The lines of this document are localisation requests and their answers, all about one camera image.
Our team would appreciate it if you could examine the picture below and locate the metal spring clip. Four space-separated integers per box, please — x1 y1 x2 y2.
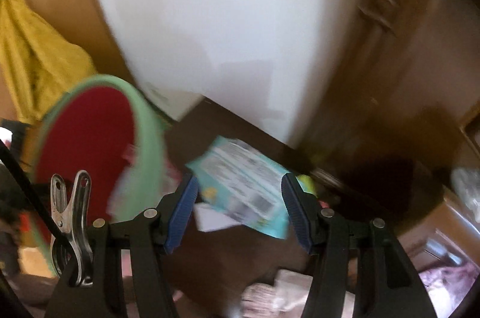
49 169 94 286

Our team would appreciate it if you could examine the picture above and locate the dark wooden headboard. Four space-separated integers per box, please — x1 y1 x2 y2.
299 0 479 224

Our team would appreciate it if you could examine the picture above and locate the black cable right camera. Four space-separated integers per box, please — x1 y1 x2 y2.
0 139 68 251

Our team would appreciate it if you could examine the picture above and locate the green red plastic trash bin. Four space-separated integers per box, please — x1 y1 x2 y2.
28 73 168 266

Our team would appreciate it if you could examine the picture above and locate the purple lace bedding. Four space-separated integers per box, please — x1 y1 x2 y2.
419 262 479 317

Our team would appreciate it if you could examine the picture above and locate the teal wet wipes package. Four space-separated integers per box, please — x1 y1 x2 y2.
187 136 289 239

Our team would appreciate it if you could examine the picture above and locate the yellow fleece garment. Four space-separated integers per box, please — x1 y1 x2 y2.
1 0 98 124

